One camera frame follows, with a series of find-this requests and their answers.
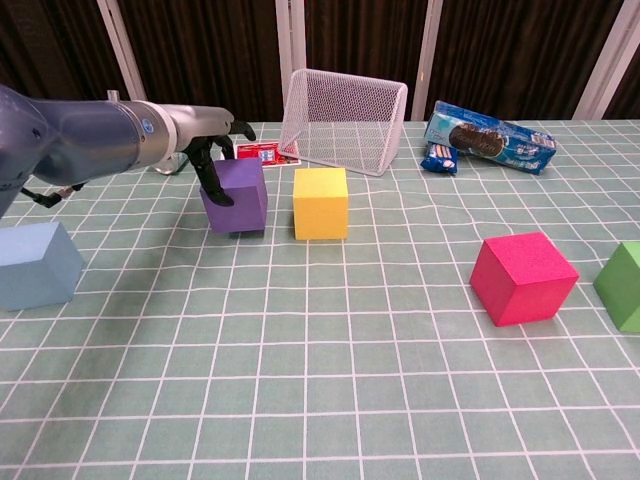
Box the light blue foam block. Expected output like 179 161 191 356
0 221 85 312

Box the purple foam block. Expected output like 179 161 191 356
199 158 269 236

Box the small blue cookie packet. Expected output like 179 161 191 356
419 141 460 176

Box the green blue drink can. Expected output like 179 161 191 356
151 153 190 177

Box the green foam block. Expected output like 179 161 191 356
593 240 640 334

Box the green checked tablecloth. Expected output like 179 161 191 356
0 119 640 480

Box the white frame post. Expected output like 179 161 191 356
573 0 640 120
410 0 444 122
275 0 307 124
97 0 151 104

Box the long blue cookie box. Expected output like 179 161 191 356
424 100 558 176

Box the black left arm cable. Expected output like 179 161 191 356
22 181 86 209

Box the white wire mesh basket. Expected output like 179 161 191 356
278 68 409 178

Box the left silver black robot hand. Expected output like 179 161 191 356
172 103 258 208

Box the red foam block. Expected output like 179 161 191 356
469 231 581 328

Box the red white card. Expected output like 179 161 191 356
219 141 302 170

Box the yellow foam block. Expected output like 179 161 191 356
292 167 349 242

